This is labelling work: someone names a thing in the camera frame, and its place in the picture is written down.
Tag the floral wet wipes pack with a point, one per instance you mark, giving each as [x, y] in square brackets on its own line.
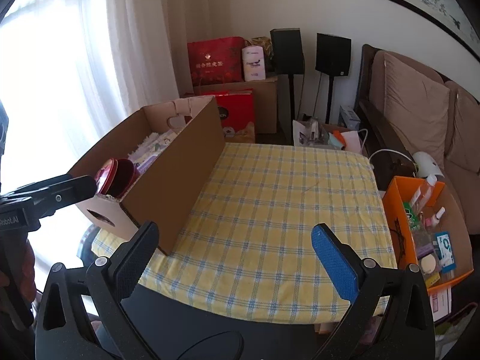
[150, 150]

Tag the person's left hand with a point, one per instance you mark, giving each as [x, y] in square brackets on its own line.
[30, 270]

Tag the brown sofa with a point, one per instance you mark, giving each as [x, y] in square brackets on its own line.
[371, 78]

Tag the white rounded appliance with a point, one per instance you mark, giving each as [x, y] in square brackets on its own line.
[427, 165]

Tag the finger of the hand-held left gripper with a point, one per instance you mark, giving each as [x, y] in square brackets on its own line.
[67, 195]

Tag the brown sofa cushion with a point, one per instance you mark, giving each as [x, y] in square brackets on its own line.
[465, 127]
[416, 108]

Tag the red round tin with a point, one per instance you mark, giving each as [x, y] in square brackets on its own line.
[125, 176]

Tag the pink tissue pack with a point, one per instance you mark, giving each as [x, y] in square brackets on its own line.
[254, 63]

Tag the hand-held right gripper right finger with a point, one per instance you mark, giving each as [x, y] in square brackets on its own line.
[333, 262]

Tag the small white bottle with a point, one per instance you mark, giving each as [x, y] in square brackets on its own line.
[435, 217]

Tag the white curtain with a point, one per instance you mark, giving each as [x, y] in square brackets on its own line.
[112, 45]

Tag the blue and white carton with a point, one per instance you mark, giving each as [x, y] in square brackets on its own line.
[350, 116]

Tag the red gift bag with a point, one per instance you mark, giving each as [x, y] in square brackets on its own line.
[213, 60]

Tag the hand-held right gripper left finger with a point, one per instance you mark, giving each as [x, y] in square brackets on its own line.
[137, 255]

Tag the orange cardboard box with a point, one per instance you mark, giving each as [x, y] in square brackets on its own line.
[397, 210]

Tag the small blue white box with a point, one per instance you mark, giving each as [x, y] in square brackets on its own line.
[445, 249]

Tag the green packet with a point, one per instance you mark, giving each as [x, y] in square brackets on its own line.
[410, 215]

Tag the round white container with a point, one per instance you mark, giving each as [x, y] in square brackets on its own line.
[429, 264]

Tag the small open box of clutter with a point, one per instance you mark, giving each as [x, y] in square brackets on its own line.
[322, 137]

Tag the black speaker stand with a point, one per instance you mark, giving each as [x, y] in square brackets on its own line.
[291, 108]
[329, 97]

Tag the red gift box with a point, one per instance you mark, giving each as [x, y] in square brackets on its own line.
[236, 108]

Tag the white printed carton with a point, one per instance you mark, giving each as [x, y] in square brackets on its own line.
[441, 303]

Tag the yellow checked tablecloth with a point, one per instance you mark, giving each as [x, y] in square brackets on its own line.
[281, 213]

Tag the gold wrapped package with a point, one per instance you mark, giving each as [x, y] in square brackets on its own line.
[262, 43]

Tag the black speaker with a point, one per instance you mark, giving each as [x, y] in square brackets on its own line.
[287, 50]
[333, 54]

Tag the clear plastic bottle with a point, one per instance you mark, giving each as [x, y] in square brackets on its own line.
[423, 193]

